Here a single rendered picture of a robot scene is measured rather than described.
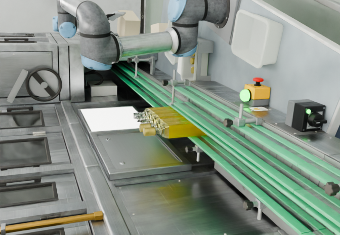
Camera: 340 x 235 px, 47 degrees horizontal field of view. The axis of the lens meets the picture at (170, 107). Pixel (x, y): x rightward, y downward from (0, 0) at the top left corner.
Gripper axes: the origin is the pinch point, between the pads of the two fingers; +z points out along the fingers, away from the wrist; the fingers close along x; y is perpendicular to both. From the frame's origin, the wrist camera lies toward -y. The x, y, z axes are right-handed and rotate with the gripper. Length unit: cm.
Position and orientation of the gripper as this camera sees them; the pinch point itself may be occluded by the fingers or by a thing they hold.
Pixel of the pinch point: (125, 26)
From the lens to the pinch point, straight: 204.4
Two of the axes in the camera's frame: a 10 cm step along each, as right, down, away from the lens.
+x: -1.3, 8.5, 5.0
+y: -3.2, -5.2, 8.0
